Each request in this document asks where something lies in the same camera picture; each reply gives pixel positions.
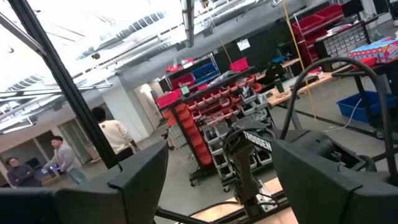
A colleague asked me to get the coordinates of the red plastic bin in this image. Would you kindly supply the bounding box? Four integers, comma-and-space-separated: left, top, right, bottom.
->
229, 57, 250, 72
156, 89, 183, 109

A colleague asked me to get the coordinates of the black wheeled cart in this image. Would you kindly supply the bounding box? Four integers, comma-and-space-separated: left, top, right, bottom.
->
331, 58, 398, 139

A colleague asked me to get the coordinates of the parts rack with red bins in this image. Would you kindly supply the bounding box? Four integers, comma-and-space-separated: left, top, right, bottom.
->
167, 67, 277, 192

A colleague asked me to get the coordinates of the black monitor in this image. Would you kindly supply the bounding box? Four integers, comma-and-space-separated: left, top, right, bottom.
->
341, 0, 364, 18

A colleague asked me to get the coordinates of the red storage crate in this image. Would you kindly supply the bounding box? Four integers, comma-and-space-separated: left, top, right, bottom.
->
170, 73, 196, 90

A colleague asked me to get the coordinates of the blue storage crate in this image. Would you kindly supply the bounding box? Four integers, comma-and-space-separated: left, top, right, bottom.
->
192, 63, 220, 84

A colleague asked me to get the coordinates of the white cable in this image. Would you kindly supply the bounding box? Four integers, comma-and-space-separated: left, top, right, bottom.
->
320, 98, 363, 133

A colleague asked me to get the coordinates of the white paper sign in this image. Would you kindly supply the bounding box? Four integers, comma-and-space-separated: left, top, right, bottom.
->
236, 39, 251, 52

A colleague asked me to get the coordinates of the blue plastic bin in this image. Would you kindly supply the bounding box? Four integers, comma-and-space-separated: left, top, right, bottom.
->
336, 90, 397, 124

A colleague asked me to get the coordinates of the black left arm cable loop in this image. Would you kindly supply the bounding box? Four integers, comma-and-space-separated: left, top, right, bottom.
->
279, 56, 398, 179

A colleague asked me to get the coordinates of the yellow hanging cable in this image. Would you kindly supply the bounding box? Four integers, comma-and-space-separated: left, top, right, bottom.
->
281, 0, 318, 129

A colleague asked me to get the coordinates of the dark green tumbler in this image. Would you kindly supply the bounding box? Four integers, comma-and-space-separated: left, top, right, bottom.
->
274, 77, 285, 94

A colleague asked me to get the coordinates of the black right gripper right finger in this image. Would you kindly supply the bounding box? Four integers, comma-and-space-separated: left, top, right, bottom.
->
271, 139, 398, 224

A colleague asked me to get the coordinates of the red bin shelving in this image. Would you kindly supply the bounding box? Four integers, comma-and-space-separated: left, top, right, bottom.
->
291, 3, 345, 65

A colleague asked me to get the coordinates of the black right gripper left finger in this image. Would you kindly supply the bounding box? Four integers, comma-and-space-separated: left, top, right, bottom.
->
55, 139, 169, 224

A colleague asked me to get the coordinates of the wooden workbench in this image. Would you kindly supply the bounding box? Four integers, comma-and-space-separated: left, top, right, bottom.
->
266, 57, 352, 108

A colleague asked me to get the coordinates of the colourful carton stack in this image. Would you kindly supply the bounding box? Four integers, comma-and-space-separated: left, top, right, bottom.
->
348, 36, 398, 65

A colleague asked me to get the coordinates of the grey small drawer cabinet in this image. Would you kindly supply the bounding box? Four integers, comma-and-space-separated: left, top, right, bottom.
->
323, 24, 371, 58

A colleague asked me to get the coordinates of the person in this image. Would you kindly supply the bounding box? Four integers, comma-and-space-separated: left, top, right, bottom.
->
6, 157, 43, 188
91, 106, 141, 162
42, 136, 87, 185

